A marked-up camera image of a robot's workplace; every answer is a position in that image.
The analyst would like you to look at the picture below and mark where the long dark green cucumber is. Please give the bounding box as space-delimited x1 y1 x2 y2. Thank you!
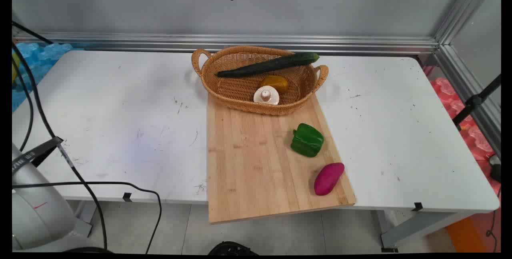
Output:
216 52 320 78

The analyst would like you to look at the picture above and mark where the white mushroom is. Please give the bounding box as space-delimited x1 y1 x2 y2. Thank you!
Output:
253 86 280 106

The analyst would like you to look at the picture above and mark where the green bell pepper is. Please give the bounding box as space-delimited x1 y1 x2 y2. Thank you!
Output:
290 123 325 158

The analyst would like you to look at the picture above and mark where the wooden cutting board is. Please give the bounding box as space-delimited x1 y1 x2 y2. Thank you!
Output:
206 92 356 224

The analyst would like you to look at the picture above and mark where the blue foam sheet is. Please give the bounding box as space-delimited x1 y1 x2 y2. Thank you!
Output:
12 42 74 112

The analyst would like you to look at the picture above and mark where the purple sweet potato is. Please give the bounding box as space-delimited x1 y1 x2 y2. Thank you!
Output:
314 162 345 196

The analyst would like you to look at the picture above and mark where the black round object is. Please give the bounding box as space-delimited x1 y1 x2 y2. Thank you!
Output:
208 241 259 256

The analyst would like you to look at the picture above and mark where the red foam sheet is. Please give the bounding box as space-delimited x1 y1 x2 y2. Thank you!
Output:
430 76 501 195

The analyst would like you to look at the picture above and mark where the grey upright table leg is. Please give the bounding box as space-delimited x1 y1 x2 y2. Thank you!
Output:
71 200 99 238

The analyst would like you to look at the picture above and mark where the black tripod stand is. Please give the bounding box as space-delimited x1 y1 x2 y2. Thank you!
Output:
452 73 501 131

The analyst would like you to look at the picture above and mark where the grey slanted table leg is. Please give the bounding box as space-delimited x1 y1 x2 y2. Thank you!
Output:
376 209 476 253

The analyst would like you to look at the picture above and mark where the small black device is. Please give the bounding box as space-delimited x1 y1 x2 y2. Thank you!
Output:
489 154 501 183

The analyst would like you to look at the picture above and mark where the horizontal aluminium frame rail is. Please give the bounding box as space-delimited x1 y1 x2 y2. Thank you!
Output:
12 31 440 56

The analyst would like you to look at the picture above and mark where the woven wicker basket with handles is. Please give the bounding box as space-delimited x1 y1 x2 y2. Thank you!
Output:
191 46 329 116

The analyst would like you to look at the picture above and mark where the short black cable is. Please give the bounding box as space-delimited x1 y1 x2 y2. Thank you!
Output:
12 20 54 45

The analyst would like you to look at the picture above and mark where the black cable looping to floor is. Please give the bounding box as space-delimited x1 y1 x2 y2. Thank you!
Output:
12 181 162 254

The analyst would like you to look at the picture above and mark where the thin black cable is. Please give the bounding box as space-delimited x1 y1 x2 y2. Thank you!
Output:
12 57 35 152

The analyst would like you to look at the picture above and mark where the slanted aluminium frame post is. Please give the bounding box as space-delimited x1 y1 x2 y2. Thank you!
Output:
434 0 501 155

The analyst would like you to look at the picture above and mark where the black velcro strap white print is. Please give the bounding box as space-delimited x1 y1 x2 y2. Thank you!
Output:
12 136 64 175

